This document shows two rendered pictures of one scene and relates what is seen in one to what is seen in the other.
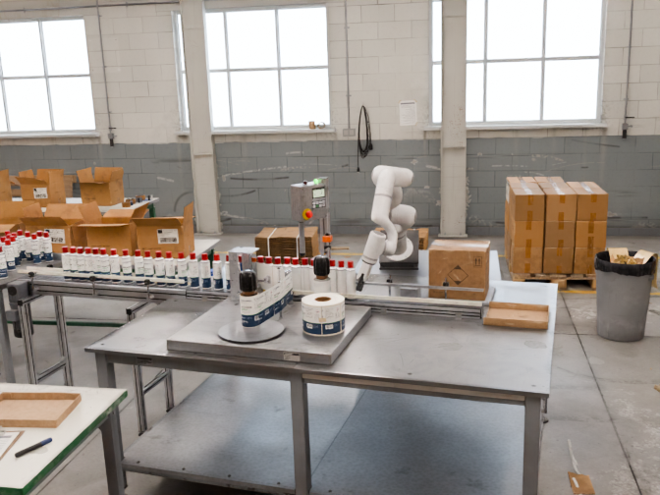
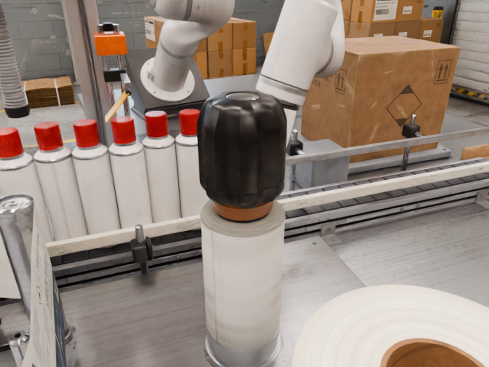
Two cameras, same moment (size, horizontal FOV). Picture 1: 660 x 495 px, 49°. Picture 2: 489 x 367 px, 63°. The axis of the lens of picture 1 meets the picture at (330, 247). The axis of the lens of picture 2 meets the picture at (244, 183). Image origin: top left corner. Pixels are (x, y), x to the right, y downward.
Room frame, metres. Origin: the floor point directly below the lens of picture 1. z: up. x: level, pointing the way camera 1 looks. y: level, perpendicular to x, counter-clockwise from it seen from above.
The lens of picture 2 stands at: (3.20, 0.26, 1.27)
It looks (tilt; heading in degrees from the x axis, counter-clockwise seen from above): 27 degrees down; 321
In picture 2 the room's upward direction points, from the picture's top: straight up
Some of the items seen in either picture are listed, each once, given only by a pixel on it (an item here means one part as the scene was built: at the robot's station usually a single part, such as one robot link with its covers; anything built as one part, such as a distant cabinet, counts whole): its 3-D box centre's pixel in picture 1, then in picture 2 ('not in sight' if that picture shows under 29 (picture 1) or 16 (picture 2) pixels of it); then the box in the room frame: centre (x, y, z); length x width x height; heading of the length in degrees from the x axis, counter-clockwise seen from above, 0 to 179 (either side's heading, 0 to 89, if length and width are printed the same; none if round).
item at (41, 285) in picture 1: (109, 346); not in sight; (4.21, 1.36, 0.47); 1.17 x 0.38 x 0.94; 72
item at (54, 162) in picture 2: (305, 276); (60, 188); (3.81, 0.14, 0.98); 0.05 x 0.05 x 0.20
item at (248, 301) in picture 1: (248, 300); not in sight; (3.25, 0.38, 1.04); 0.09 x 0.09 x 0.29
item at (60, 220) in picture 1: (56, 229); not in sight; (5.39, 2.05, 0.97); 0.45 x 0.38 x 0.37; 172
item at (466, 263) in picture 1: (460, 269); (372, 95); (3.84, -0.70, 0.99); 0.30 x 0.24 x 0.27; 72
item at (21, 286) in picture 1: (19, 309); not in sight; (4.27, 1.91, 0.71); 0.15 x 0.12 x 0.34; 162
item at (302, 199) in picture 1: (308, 201); not in sight; (3.88, 0.10, 1.38); 0.17 x 0.10 x 0.19; 127
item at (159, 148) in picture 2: (332, 278); (161, 173); (3.76, -0.01, 0.98); 0.05 x 0.05 x 0.20
